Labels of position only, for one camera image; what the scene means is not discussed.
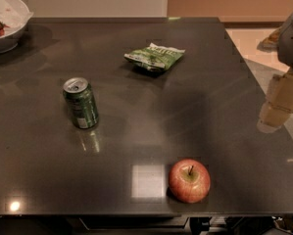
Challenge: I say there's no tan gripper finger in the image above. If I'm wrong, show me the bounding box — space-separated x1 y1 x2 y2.
257 102 292 133
266 69 293 113

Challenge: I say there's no green jalapeno chip bag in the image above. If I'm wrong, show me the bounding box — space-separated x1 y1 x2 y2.
123 43 185 72

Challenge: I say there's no red apple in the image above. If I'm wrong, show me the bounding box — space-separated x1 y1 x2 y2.
169 159 211 204

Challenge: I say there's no green soda can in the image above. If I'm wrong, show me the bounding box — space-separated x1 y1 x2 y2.
63 77 99 129

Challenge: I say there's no white bowl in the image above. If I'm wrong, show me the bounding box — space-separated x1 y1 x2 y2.
0 23 27 53

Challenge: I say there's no white napkin in bowl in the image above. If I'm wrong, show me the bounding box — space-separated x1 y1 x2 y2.
0 0 33 28

